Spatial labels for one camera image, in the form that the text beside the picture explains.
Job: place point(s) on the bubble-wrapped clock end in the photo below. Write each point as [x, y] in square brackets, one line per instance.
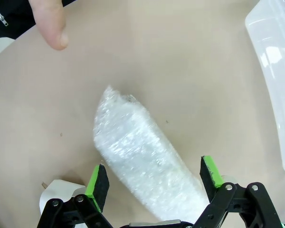
[137, 152]

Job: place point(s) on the person left hand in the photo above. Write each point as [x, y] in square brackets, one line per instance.
[50, 23]

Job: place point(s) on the unwrapped white clock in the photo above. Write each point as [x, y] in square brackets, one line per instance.
[59, 190]

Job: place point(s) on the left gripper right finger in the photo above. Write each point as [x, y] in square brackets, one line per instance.
[228, 204]

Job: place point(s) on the clear plastic bin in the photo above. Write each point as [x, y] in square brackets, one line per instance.
[275, 59]

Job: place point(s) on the person torso black hoodie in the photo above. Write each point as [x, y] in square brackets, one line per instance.
[14, 14]

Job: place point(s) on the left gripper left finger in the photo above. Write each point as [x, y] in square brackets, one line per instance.
[95, 190]

